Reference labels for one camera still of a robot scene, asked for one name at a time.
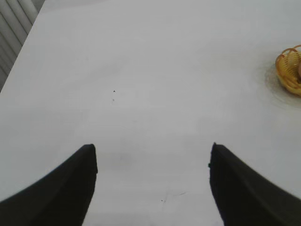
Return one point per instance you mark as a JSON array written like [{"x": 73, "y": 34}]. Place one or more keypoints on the white ribbed panel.
[{"x": 11, "y": 35}]

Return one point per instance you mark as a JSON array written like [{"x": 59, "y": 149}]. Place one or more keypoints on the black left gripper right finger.
[{"x": 247, "y": 197}]

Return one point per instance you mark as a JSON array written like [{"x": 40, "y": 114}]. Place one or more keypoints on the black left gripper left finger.
[{"x": 51, "y": 197}]

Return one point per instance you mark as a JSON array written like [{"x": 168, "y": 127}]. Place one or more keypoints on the yellow woven wicker basket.
[{"x": 288, "y": 77}]

